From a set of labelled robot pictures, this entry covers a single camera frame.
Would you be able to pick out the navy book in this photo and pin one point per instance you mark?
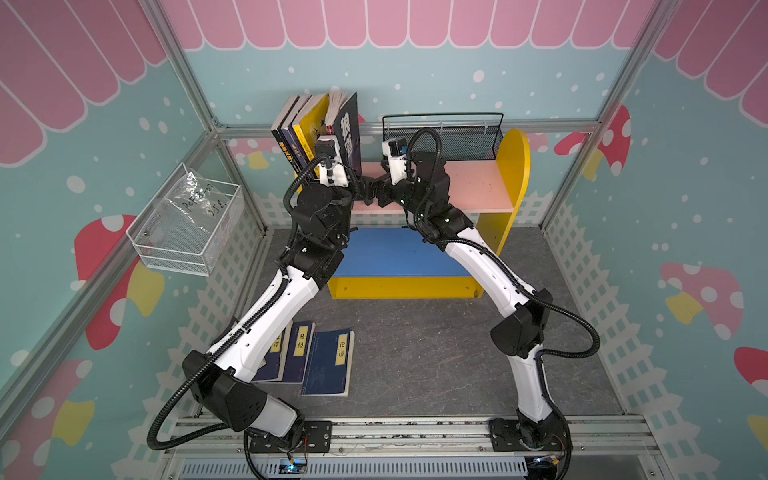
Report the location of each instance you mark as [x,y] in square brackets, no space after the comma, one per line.
[297,354]
[329,364]
[273,366]

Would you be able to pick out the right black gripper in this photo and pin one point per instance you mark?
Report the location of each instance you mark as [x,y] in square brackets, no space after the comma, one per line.
[389,192]

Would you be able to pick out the black mesh wire basket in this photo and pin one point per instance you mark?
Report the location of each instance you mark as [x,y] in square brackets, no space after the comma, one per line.
[469,136]

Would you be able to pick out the purple old man book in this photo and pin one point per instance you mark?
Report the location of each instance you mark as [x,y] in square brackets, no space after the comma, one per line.
[295,132]

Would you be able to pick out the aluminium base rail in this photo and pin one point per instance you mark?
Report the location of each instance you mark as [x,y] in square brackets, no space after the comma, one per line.
[459,447]

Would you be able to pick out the black Murphy's law book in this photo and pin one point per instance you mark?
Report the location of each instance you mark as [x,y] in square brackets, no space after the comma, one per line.
[281,131]

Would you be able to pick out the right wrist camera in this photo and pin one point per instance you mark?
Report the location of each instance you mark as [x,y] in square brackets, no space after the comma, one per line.
[395,160]

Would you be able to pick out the black wolf book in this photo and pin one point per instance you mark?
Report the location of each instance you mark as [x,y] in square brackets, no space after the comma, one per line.
[342,120]

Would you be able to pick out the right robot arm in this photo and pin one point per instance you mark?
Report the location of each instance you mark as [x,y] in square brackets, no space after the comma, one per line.
[520,333]

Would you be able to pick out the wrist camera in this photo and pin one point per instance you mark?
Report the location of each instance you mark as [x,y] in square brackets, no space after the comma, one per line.
[395,160]
[332,172]

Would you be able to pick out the white wire wall basket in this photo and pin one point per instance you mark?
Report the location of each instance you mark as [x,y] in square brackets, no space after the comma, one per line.
[163,242]

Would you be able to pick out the yellow cartoon boy book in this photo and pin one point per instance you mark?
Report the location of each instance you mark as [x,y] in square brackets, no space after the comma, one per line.
[310,124]

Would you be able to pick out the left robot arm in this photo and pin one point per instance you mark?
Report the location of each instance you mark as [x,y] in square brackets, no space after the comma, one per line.
[221,379]

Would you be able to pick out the clear plastic bag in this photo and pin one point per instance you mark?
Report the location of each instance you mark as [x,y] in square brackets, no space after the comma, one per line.
[197,202]

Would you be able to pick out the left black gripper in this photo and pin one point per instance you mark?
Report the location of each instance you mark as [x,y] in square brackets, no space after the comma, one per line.
[357,186]

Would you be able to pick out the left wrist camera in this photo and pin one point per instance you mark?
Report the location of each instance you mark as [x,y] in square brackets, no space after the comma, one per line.
[332,172]

